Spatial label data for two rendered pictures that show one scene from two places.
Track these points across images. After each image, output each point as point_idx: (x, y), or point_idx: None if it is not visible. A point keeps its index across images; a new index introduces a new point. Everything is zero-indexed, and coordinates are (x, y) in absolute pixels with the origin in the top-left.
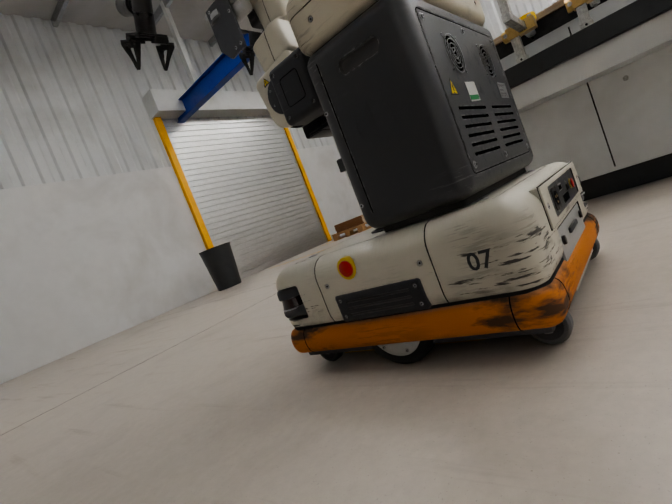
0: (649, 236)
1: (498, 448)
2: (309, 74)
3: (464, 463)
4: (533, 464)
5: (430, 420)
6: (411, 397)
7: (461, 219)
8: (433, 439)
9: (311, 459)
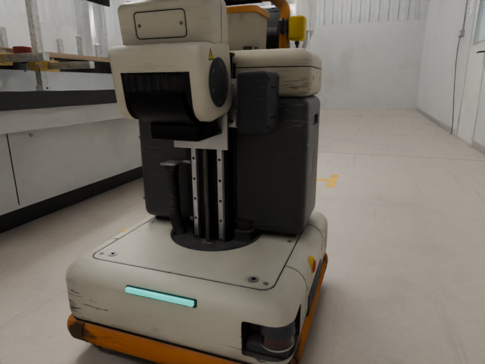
0: None
1: (389, 296)
2: (304, 110)
3: (400, 303)
4: (395, 290)
5: (374, 313)
6: (351, 322)
7: (321, 221)
8: (387, 311)
9: (418, 357)
